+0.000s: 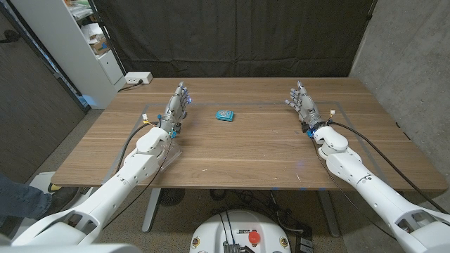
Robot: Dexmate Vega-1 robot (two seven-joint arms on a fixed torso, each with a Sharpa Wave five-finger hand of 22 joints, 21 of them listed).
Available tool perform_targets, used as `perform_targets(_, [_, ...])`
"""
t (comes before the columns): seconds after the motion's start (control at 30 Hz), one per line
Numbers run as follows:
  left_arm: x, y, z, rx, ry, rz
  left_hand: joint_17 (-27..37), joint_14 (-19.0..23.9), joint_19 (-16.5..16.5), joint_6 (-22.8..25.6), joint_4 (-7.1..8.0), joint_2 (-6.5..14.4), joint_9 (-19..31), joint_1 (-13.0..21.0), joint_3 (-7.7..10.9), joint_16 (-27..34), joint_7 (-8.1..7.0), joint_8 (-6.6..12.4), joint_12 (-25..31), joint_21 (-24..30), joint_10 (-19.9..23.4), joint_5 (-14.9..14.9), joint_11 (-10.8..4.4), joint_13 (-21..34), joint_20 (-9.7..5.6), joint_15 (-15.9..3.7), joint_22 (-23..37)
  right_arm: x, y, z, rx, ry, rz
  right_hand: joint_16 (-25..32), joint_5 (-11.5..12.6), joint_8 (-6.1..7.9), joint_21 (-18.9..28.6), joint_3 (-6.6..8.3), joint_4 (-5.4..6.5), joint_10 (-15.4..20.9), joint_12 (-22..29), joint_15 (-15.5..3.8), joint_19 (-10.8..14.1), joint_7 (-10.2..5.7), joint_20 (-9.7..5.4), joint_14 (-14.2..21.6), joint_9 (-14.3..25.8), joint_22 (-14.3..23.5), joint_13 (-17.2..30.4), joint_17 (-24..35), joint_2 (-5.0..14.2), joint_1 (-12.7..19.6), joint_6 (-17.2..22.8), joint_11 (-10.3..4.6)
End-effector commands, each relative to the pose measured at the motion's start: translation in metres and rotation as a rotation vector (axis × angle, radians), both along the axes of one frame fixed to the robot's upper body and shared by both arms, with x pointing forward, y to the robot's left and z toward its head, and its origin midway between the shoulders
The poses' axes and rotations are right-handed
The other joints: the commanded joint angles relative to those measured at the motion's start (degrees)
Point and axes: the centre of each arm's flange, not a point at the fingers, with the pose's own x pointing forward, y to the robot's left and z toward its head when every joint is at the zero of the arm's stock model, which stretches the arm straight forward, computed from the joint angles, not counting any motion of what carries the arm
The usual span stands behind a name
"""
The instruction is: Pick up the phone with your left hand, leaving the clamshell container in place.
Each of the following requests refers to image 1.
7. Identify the black shoe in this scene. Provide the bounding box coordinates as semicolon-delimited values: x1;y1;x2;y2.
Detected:
44;186;80;216

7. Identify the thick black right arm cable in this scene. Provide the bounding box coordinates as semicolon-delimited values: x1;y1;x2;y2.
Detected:
329;120;450;216

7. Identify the white power strip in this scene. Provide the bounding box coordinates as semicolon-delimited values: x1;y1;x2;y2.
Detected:
124;71;154;85

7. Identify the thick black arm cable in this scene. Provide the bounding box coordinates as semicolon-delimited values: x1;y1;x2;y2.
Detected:
115;121;161;175
329;120;450;216

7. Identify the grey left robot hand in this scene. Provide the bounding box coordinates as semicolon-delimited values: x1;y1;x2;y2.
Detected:
160;81;193;134

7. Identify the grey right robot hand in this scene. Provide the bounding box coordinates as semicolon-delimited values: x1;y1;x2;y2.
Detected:
285;80;326;133

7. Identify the clear plastic clamshell container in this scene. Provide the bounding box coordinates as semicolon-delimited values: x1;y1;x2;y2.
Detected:
160;139;184;174

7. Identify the black door handle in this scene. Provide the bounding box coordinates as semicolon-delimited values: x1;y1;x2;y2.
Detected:
0;30;21;44

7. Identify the white shelf cabinet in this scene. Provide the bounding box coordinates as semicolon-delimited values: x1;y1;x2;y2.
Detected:
10;0;127;110

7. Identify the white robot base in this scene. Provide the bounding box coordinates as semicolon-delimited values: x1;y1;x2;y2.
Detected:
189;209;292;253

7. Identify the cardboard box with blue tape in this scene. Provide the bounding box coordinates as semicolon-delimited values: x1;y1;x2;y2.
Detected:
89;37;110;56

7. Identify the grey table leg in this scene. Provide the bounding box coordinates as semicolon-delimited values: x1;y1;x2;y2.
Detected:
141;188;162;233
317;190;341;238

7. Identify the person leg in jeans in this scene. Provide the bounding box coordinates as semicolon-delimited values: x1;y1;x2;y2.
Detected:
0;173;53;226

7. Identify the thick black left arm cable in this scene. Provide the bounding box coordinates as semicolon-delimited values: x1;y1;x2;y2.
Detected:
115;121;161;175

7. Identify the black curtain backdrop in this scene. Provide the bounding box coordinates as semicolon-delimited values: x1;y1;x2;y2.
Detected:
91;0;378;79

